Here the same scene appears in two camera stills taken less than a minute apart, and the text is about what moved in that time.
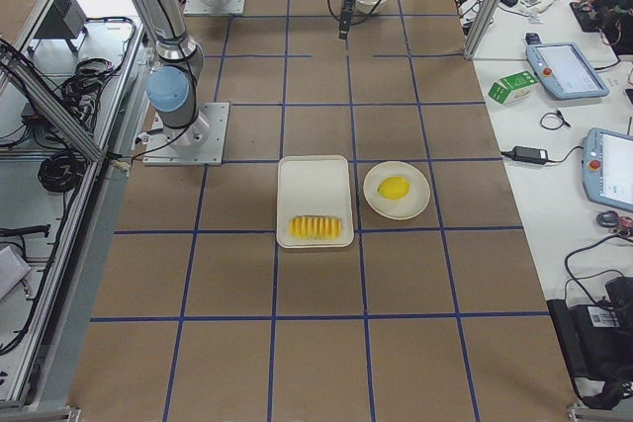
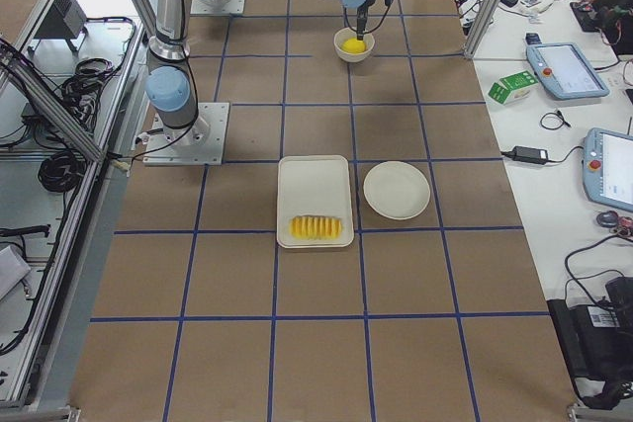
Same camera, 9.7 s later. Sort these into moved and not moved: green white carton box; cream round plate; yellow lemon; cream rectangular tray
Moved: yellow lemon
Not moved: cream rectangular tray; cream round plate; green white carton box
